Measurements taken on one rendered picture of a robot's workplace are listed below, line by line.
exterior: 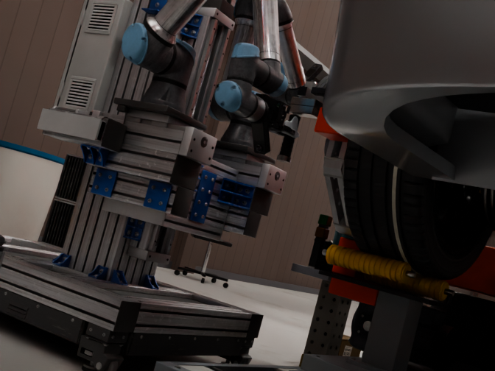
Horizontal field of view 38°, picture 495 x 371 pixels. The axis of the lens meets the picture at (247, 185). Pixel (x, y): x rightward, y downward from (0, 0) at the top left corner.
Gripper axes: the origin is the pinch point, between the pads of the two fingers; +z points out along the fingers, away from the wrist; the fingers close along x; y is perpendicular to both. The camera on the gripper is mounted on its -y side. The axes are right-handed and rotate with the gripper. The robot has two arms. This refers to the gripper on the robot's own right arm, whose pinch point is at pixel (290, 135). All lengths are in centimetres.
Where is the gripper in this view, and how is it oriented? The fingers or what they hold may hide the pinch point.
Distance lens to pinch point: 222.5
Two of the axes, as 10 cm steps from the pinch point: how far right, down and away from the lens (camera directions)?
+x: -7.8, -1.6, 6.0
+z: 5.7, 2.2, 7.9
